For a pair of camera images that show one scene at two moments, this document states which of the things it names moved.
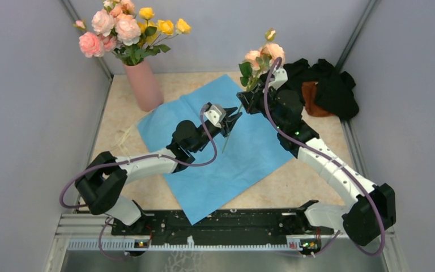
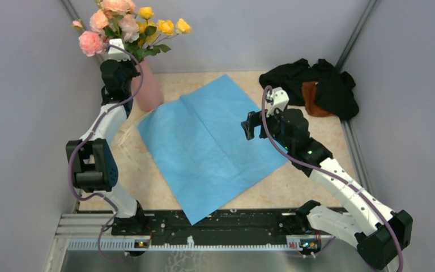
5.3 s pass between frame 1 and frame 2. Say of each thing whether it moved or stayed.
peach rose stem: moved
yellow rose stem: stayed
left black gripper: moved
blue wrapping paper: stayed
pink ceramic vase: stayed
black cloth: stayed
